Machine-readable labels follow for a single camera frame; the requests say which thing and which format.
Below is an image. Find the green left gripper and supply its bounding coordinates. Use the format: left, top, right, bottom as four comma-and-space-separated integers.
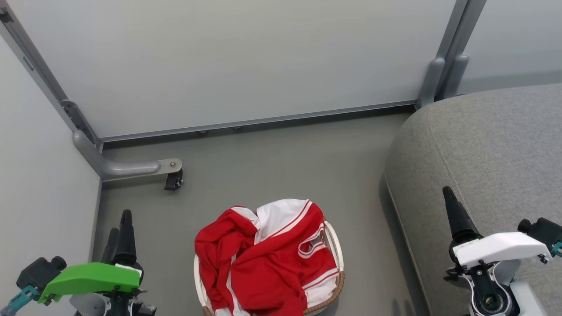
39, 210, 144, 305

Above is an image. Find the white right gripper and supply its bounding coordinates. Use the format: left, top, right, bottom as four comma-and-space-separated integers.
442, 187, 552, 269

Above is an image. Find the red shirt with white sleeve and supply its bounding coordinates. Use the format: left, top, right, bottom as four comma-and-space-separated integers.
195, 199, 326, 316

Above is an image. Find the grey fabric sofa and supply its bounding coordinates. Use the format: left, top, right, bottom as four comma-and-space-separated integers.
385, 83, 562, 316

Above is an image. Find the grey partition foot with bolt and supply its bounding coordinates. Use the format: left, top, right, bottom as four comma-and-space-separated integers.
72, 129, 183, 183

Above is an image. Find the black caster wheel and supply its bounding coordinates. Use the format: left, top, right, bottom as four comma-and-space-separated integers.
164, 170, 184, 191

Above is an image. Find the white basket liner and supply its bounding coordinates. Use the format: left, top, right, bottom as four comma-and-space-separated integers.
194, 221, 345, 316

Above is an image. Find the left teal plug black cable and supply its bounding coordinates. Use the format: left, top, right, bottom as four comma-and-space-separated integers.
0, 285, 40, 316

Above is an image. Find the grey corner frame post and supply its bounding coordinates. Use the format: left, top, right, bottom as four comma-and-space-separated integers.
0, 8, 104, 152

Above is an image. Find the long grey partition rail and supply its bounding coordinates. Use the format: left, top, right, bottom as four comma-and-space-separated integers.
99, 101, 417, 144

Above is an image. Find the grey double frame post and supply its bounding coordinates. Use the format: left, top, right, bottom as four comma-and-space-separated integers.
435, 0, 488, 60

